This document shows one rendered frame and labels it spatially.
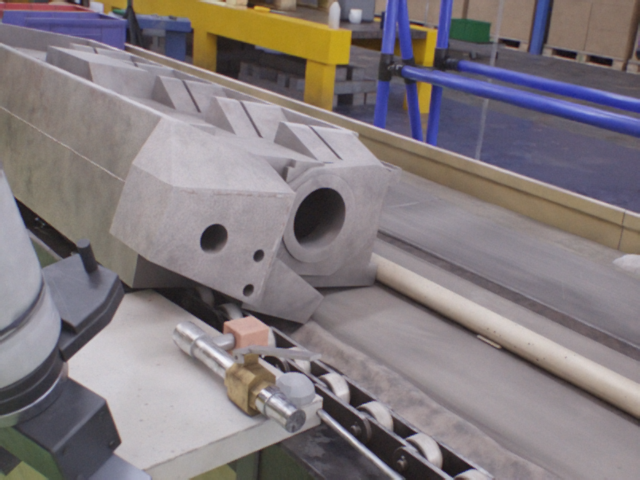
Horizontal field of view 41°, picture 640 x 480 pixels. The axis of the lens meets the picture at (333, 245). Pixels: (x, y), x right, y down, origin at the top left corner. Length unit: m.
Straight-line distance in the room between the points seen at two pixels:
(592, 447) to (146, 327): 0.47
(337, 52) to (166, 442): 5.29
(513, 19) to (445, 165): 10.36
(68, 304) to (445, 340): 0.57
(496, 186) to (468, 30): 8.85
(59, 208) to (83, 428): 0.61
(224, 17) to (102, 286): 6.39
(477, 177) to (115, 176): 0.85
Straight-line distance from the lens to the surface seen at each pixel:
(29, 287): 0.52
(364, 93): 6.73
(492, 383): 0.97
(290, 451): 0.77
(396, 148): 1.82
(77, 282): 0.60
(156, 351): 0.87
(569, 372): 0.99
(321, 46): 5.94
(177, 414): 0.77
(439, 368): 0.99
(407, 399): 0.92
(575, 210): 1.54
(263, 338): 0.85
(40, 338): 0.54
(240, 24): 6.76
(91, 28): 2.78
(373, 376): 0.95
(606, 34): 11.18
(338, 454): 0.77
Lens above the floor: 1.20
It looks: 20 degrees down
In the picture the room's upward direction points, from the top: 6 degrees clockwise
